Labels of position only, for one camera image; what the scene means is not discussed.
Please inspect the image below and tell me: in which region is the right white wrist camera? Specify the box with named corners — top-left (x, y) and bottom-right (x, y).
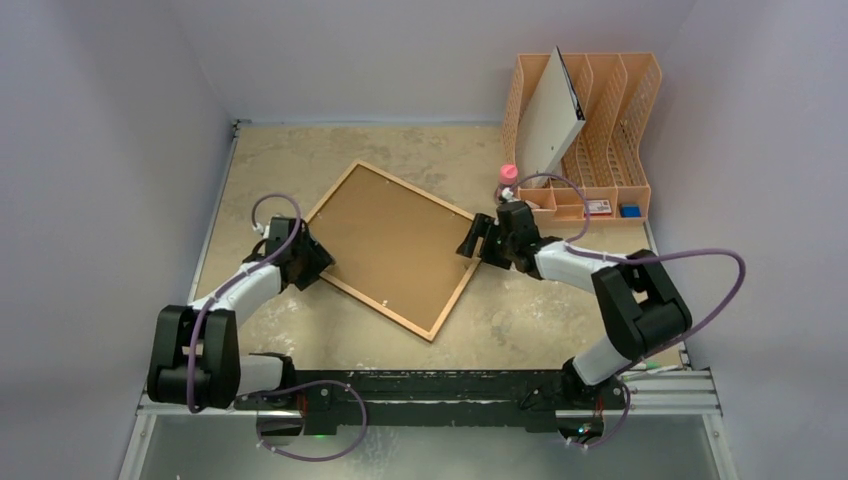
top-left (498, 188), bottom-right (516, 203)

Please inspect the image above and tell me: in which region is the orange file organizer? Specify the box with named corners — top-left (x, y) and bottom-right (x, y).
top-left (517, 52), bottom-right (662, 228)

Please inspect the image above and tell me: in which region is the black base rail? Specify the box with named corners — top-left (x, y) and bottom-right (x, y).
top-left (234, 369), bottom-right (625, 437)

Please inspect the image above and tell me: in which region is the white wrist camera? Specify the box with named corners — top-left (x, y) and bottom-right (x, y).
top-left (498, 188), bottom-right (516, 203)
top-left (252, 223), bottom-right (270, 239)

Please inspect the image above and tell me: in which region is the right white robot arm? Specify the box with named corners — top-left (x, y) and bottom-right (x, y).
top-left (456, 201), bottom-right (692, 407)

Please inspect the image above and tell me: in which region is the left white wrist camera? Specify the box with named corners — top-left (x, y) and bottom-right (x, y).
top-left (252, 223), bottom-right (270, 239)

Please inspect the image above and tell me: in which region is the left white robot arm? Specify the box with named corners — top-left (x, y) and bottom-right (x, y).
top-left (146, 217), bottom-right (334, 413)

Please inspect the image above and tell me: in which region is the white board in organizer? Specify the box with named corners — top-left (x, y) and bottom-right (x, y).
top-left (515, 47), bottom-right (586, 188)

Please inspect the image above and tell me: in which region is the red white small box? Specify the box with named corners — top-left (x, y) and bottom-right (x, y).
top-left (585, 199), bottom-right (613, 217)

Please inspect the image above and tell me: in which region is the wooden picture frame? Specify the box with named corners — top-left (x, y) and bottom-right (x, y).
top-left (300, 157), bottom-right (484, 344)

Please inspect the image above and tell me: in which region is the green tipped pen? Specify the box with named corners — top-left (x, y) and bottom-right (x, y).
top-left (630, 361), bottom-right (662, 372)

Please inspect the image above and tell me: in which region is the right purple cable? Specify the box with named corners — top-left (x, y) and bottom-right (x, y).
top-left (500, 173), bottom-right (747, 452)

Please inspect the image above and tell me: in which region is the pink capped bottle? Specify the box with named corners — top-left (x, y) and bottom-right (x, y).
top-left (494, 163), bottom-right (518, 204)

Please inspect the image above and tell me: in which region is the blue small box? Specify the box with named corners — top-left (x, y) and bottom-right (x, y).
top-left (619, 204), bottom-right (643, 218)

